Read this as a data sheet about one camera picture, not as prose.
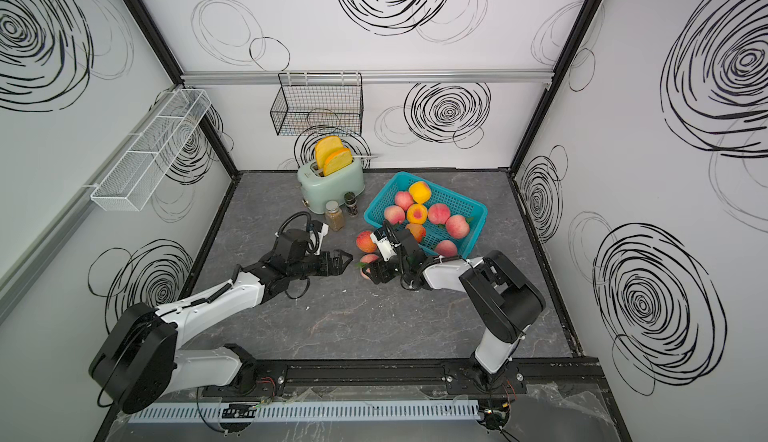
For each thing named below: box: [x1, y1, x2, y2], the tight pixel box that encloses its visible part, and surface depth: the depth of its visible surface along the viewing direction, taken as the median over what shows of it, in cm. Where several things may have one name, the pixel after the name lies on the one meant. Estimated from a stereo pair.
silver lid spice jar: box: [325, 200, 345, 232], surface depth 98 cm
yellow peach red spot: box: [409, 181, 432, 204], surface depth 103 cm
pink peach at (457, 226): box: [446, 214, 470, 239], surface depth 99 cm
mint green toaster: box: [297, 158, 365, 214], surface depth 101 cm
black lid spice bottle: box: [344, 191, 359, 217], surface depth 103 cm
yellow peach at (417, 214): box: [407, 203, 428, 225], surface depth 101 cm
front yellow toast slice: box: [324, 148, 353, 177], surface depth 98 cm
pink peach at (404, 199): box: [395, 191, 414, 211], surface depth 106 cm
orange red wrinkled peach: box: [355, 230, 377, 253], surface depth 96 cm
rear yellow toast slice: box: [316, 135, 344, 170], surface depth 101 cm
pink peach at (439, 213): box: [428, 203, 451, 225], surface depth 102 cm
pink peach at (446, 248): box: [436, 240, 457, 257], surface depth 93 cm
